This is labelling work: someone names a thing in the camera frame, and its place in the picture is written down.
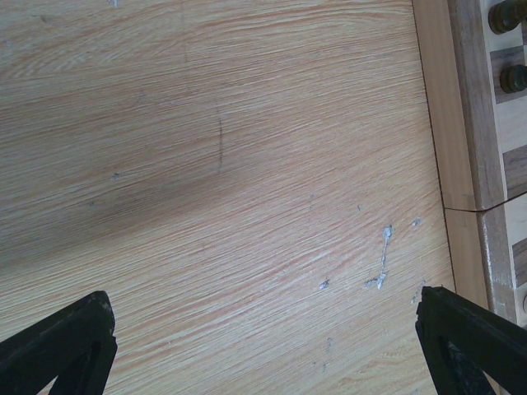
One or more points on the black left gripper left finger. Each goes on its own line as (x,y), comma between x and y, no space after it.
(73,349)

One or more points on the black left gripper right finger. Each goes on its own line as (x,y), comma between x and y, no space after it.
(465,345)

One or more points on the wooden chess board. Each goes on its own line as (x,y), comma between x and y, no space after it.
(481,155)

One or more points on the dark chess pieces row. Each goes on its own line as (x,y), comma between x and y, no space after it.
(507,22)

